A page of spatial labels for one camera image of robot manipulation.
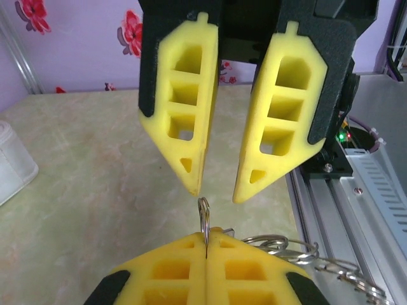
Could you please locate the white zippered case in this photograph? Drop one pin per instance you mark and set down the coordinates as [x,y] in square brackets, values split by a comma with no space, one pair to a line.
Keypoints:
[12,165]

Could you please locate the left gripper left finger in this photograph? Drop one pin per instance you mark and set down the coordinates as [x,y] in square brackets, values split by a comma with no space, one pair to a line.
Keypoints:
[171,276]

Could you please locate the silver metal keyring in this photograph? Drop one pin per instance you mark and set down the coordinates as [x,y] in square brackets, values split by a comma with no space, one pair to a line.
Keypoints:
[378,294]
[359,279]
[205,219]
[337,262]
[264,236]
[313,251]

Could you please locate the aluminium mounting rail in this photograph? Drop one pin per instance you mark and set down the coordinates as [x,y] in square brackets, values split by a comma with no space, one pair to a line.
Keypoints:
[324,216]

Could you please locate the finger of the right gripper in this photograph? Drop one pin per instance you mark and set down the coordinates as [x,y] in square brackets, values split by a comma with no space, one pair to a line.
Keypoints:
[254,159]
[208,105]

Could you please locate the aluminium corner post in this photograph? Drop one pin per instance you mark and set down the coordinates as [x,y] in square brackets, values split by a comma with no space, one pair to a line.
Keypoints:
[19,51]

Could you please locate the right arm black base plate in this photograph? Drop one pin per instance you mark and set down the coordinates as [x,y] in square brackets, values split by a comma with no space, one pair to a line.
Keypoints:
[337,166]

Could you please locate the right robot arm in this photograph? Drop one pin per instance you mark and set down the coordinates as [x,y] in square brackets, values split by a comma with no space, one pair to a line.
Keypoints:
[349,89]

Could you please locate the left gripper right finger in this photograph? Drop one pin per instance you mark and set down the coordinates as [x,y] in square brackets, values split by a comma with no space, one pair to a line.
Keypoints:
[245,276]

